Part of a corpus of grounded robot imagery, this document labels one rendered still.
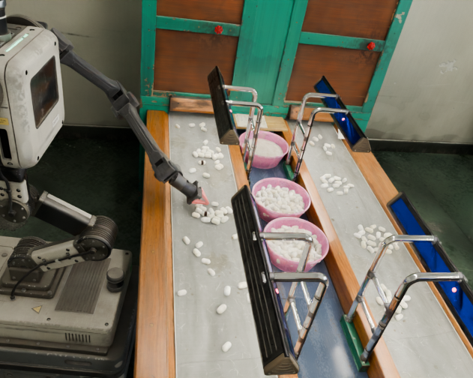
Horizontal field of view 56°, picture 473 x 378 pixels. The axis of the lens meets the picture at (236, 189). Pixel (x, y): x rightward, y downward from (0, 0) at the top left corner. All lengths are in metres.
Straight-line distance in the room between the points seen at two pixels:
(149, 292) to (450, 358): 1.02
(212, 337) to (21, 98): 0.89
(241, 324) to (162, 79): 1.45
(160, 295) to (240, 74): 1.39
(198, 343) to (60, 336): 0.64
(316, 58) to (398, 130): 1.85
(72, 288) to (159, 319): 0.58
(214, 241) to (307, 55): 1.24
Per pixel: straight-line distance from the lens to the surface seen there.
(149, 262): 1.64
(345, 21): 2.56
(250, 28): 2.42
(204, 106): 2.51
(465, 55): 4.22
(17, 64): 1.32
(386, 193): 2.27
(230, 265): 1.69
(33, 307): 1.93
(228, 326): 1.52
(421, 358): 1.68
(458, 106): 4.45
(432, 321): 1.80
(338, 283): 1.79
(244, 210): 1.37
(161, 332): 1.45
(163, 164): 1.78
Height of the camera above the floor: 1.96
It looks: 36 degrees down
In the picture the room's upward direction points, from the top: 11 degrees clockwise
